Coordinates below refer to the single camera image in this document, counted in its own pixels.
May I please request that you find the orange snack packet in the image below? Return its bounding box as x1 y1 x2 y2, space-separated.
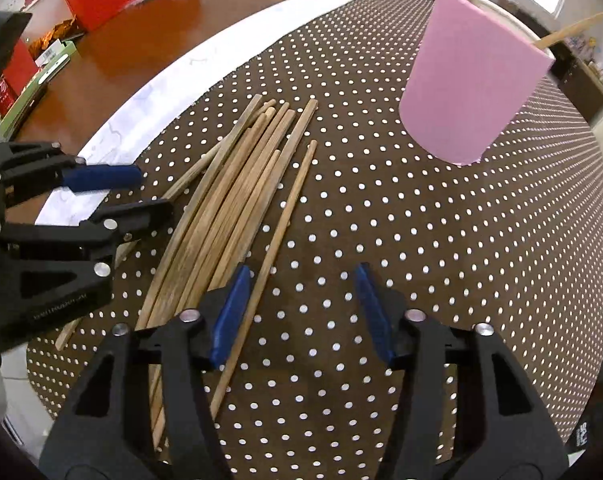
28 19 85 55

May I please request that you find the bunch of wooden chopsticks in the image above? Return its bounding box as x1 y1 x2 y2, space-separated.
461 0 603 51

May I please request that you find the dark wooden cabinet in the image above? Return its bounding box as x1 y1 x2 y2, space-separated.
499 0 603 128

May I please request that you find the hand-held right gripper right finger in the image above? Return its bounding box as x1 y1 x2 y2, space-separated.
354 262 569 480

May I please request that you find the clutter of small bottles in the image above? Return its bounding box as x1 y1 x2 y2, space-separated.
570 34 603 88

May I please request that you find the green box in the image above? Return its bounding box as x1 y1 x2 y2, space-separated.
0 40 78 140

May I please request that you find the red box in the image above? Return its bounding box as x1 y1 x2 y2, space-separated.
0 40 40 121

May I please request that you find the brown polka dot mat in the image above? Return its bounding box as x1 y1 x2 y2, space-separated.
26 0 603 480

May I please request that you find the pile of wooden chopsticks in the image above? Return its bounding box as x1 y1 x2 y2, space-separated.
55 96 319 452

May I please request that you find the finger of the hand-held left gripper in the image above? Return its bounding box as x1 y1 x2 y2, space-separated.
0 141 144 207
0 198 175 357

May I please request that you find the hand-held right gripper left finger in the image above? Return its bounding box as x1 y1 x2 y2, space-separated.
41 262 254 480

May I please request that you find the pink cup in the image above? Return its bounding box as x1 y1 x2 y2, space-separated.
399 0 556 167

